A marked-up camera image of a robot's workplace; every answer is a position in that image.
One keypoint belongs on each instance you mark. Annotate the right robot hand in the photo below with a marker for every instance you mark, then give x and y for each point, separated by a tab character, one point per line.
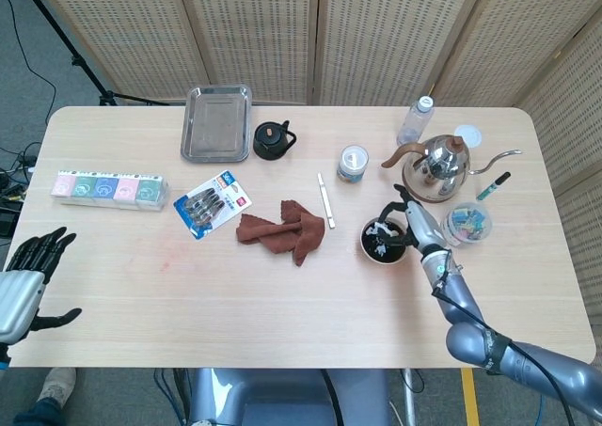
423	228

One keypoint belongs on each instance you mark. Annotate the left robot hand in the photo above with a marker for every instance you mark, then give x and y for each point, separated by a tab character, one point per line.
16	296

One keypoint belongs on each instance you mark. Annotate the white object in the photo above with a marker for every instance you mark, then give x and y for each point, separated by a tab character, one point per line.
376	231

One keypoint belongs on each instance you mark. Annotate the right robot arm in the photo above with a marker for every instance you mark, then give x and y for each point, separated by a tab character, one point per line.
458	299

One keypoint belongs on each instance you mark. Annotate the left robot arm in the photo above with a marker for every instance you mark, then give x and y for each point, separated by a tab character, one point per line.
2	356

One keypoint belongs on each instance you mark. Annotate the white bowl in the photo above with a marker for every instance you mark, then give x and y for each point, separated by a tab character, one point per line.
371	259

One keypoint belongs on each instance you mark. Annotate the clear jar of colourful clips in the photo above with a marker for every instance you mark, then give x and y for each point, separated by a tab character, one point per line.
470	224

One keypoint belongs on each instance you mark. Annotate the steel gooseneck kettle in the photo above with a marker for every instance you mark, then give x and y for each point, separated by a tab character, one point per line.
437	172

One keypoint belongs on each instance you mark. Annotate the green marker pen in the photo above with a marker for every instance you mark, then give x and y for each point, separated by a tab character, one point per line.
491	187

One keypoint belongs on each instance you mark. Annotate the white shoe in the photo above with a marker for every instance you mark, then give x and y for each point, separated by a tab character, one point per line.
56	381

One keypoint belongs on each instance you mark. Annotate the white-lid jar with blue label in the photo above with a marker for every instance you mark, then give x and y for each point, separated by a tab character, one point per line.
352	165

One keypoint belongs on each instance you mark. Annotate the white stick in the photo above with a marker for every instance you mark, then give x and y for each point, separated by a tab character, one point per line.
327	200

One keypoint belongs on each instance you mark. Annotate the white round lid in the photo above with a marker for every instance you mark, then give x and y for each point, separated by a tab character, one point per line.
470	132

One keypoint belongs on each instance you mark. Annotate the clear plastic water bottle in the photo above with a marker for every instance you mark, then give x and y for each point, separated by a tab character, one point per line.
414	120

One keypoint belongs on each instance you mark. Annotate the pastel tissue multipack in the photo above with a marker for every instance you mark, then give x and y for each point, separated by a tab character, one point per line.
108	190

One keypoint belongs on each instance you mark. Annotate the brown cloth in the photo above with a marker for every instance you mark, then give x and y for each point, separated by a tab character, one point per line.
282	233

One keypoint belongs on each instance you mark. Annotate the white table leg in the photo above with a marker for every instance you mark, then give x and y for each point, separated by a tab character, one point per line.
411	398

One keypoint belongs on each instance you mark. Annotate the small black teapot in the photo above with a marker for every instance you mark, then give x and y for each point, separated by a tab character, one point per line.
270	141

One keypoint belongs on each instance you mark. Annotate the blue clip blister pack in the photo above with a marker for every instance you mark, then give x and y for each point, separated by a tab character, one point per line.
211	205

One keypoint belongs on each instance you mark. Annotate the grey-blue robot torso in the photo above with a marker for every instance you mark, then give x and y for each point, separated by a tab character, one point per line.
282	398

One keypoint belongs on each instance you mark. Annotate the stainless steel tray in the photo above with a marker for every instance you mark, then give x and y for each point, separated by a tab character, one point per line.
216	125

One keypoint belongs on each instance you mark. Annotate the black tripod stand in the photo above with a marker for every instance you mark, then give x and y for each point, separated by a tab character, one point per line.
77	61

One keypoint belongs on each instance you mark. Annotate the wooden woven folding screen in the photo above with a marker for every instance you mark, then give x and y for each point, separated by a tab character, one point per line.
263	31

